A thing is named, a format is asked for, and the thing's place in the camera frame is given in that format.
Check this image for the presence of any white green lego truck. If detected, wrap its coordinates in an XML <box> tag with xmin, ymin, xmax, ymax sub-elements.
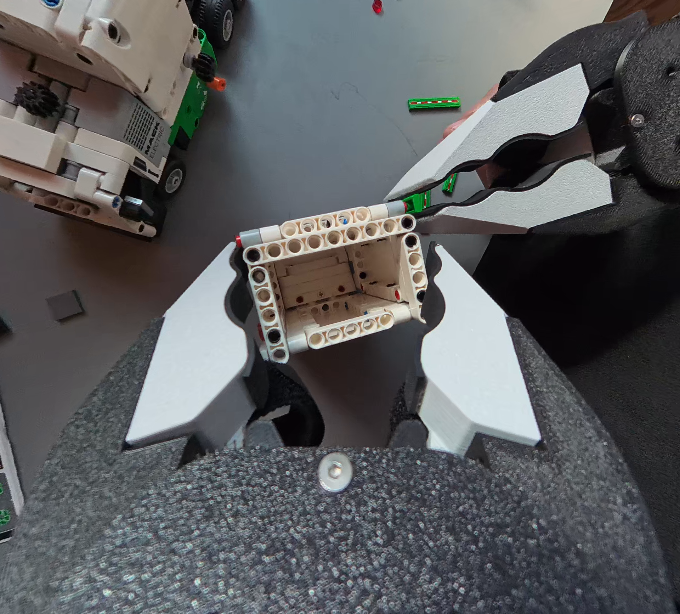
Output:
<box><xmin>0</xmin><ymin>0</ymin><xmax>250</xmax><ymax>243</ymax></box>

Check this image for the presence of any dark grey square tile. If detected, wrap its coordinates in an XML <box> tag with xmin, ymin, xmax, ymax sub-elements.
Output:
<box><xmin>45</xmin><ymin>289</ymin><xmax>87</xmax><ymax>322</ymax></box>

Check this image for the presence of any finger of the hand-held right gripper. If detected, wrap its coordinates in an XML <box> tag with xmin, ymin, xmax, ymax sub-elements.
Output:
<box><xmin>382</xmin><ymin>63</ymin><xmax>591</xmax><ymax>203</ymax></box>
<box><xmin>416</xmin><ymin>158</ymin><xmax>616</xmax><ymax>236</ymax></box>

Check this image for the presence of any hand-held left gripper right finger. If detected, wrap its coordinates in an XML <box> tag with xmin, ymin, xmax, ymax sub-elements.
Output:
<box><xmin>416</xmin><ymin>242</ymin><xmax>544</xmax><ymax>460</ymax></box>

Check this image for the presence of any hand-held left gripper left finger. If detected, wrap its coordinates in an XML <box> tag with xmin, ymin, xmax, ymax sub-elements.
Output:
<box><xmin>122</xmin><ymin>243</ymin><xmax>256</xmax><ymax>454</ymax></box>

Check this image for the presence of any white lego container body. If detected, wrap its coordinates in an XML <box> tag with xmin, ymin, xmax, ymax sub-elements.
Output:
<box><xmin>234</xmin><ymin>202</ymin><xmax>430</xmax><ymax>364</ymax></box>

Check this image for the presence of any person's right hand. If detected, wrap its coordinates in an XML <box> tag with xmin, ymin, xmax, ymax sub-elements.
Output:
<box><xmin>442</xmin><ymin>84</ymin><xmax>501</xmax><ymax>141</ymax></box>

